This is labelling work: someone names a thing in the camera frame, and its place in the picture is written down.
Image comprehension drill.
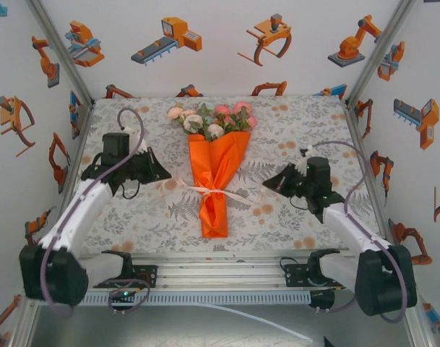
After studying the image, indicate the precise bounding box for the cream printed ribbon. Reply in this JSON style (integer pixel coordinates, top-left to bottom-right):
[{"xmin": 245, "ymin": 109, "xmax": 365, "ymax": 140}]
[{"xmin": 158, "ymin": 177, "xmax": 266, "ymax": 207}]

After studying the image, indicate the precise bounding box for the peach artificial flower stem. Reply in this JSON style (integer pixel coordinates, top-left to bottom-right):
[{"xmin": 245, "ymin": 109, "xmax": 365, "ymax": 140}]
[{"xmin": 168, "ymin": 103, "xmax": 191, "ymax": 124}]

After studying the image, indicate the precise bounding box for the orange wrapping paper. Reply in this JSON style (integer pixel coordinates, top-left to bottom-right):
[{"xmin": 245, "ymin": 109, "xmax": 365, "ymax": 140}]
[{"xmin": 188, "ymin": 130, "xmax": 252, "ymax": 239}]

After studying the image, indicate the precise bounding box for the teal artificial flower stem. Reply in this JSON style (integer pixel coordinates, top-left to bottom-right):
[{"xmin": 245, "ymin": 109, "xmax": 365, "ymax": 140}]
[{"xmin": 196, "ymin": 100, "xmax": 215, "ymax": 126}]

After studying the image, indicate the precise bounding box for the pink artificial flower stem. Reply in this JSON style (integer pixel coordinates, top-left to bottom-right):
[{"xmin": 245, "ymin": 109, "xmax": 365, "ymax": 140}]
[{"xmin": 214, "ymin": 100, "xmax": 259, "ymax": 134}]

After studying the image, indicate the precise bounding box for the floral patterned table mat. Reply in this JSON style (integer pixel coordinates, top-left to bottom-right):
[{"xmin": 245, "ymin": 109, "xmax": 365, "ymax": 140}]
[{"xmin": 62, "ymin": 95, "xmax": 389, "ymax": 254}]

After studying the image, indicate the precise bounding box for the small circuit board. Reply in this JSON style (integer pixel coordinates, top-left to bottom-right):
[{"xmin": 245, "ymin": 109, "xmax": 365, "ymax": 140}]
[{"xmin": 108, "ymin": 288, "xmax": 137, "ymax": 304}]

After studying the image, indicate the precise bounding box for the grey metal panel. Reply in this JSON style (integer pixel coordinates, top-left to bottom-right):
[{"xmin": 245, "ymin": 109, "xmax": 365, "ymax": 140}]
[{"xmin": 22, "ymin": 305, "xmax": 419, "ymax": 347}]

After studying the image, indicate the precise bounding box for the aluminium table side rail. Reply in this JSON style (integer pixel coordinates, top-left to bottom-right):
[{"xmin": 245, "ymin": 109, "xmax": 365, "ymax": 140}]
[
  {"xmin": 56, "ymin": 100, "xmax": 96, "ymax": 203},
  {"xmin": 344, "ymin": 99, "xmax": 400, "ymax": 260}
]

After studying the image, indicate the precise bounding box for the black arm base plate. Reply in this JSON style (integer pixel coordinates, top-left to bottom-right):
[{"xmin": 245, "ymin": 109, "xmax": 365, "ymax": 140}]
[
  {"xmin": 283, "ymin": 262, "xmax": 350, "ymax": 289},
  {"xmin": 92, "ymin": 265, "xmax": 159, "ymax": 289}
]

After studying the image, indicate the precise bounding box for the aluminium rail base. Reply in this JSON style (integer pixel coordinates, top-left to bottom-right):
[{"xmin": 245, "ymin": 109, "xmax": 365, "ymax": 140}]
[{"xmin": 22, "ymin": 252, "xmax": 418, "ymax": 292}]

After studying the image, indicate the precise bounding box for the aluminium frame post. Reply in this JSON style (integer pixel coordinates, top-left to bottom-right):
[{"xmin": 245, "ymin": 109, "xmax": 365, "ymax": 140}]
[
  {"xmin": 24, "ymin": 0, "xmax": 96, "ymax": 108},
  {"xmin": 348, "ymin": 0, "xmax": 418, "ymax": 102}
]

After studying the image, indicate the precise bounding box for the white slotted cable duct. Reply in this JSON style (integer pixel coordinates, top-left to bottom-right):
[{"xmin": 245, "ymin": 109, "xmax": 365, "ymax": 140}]
[{"xmin": 36, "ymin": 291, "xmax": 312, "ymax": 307}]

